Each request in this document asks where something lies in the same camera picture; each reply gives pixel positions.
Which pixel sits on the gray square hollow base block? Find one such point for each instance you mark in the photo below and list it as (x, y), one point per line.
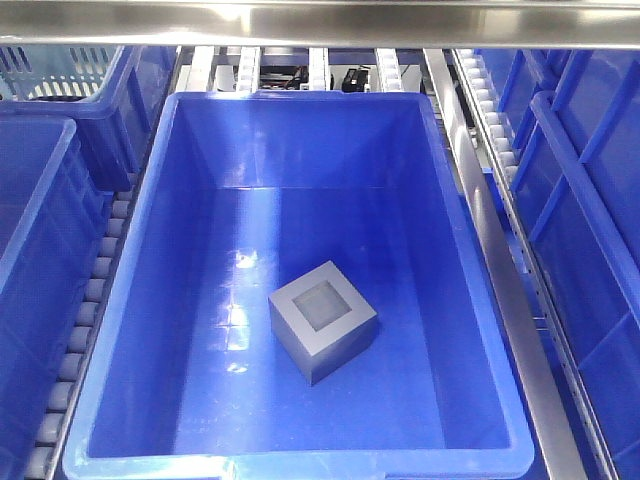
(322, 321)

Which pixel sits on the large blue target bin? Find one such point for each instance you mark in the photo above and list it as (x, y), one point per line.
(241, 196)

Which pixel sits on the blue bin left neighbour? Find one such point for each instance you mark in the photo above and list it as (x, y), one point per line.
(53, 218)

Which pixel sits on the blue bin neighbour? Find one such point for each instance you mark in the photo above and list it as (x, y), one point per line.
(591, 276)
(53, 218)

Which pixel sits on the blue bin right neighbour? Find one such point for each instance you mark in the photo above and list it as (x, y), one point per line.
(591, 276)

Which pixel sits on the steel upper shelf beam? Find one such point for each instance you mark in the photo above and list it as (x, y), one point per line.
(397, 24)

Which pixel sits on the white roller conveyor track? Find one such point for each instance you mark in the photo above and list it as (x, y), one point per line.
(45, 458)

